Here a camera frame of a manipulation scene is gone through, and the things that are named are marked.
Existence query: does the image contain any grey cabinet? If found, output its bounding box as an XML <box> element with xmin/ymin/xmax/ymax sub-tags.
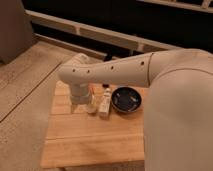
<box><xmin>0</xmin><ymin>0</ymin><xmax>36</xmax><ymax>64</ymax></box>

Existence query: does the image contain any small dark bottle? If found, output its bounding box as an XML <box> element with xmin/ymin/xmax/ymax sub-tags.
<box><xmin>102</xmin><ymin>84</ymin><xmax>109</xmax><ymax>89</ymax></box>

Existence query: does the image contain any dark blue bowl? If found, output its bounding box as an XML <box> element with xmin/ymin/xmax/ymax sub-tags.
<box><xmin>111</xmin><ymin>86</ymin><xmax>142</xmax><ymax>113</ymax></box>

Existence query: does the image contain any wooden board table top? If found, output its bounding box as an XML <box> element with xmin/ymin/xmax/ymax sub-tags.
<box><xmin>41</xmin><ymin>82</ymin><xmax>144</xmax><ymax>169</ymax></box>

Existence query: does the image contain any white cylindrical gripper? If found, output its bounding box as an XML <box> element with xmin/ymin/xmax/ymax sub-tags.
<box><xmin>69</xmin><ymin>84</ymin><xmax>91</xmax><ymax>113</ymax></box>

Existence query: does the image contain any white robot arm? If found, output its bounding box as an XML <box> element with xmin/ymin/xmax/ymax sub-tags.
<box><xmin>59</xmin><ymin>49</ymin><xmax>213</xmax><ymax>171</ymax></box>

